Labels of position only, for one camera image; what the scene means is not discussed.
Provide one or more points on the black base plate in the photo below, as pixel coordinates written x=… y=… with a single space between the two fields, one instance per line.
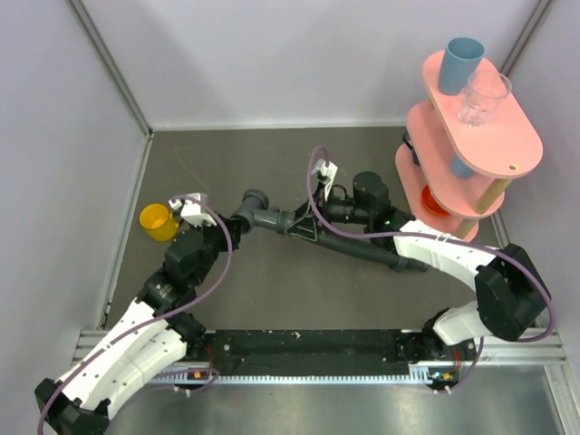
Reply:
x=314 y=352

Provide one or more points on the blue cup middle tier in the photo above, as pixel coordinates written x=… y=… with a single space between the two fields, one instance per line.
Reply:
x=460 y=169

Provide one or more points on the blue cup on top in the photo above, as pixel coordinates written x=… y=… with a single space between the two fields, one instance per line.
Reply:
x=460 y=59

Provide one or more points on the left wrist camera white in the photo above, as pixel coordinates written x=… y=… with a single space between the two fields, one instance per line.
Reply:
x=193 y=213

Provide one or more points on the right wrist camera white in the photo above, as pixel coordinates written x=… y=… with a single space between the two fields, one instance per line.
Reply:
x=325 y=171

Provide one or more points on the yellow plastic cup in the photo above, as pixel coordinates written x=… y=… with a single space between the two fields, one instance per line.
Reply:
x=159 y=222

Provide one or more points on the grey plastic pipe fitting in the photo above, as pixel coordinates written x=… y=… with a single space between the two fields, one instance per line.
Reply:
x=256 y=204

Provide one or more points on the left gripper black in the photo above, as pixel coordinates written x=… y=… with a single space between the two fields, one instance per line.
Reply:
x=234 y=227

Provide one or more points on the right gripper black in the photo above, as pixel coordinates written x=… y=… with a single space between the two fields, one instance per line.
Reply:
x=304 y=226

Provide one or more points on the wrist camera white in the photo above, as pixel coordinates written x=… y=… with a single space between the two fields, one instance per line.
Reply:
x=325 y=171
x=193 y=213

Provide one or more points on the dark blue cup behind shelf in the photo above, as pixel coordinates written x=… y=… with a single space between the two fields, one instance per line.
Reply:
x=407 y=142

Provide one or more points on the aluminium frame rail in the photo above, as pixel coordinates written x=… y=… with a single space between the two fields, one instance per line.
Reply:
x=548 y=351

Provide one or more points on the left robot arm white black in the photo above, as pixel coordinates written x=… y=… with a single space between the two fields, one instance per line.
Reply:
x=155 y=331

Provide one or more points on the pink three-tier shelf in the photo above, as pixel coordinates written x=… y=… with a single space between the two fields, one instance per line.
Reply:
x=505 y=148

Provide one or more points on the clear glass cup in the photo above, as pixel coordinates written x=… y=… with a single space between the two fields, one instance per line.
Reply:
x=483 y=93

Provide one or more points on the grey slotted cable duct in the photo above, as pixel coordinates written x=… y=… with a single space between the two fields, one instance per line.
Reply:
x=414 y=375

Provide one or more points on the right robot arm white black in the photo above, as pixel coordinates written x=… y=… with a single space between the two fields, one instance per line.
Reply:
x=509 y=292

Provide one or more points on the orange bowl bottom tier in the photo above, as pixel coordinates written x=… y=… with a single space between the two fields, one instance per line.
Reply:
x=430 y=203

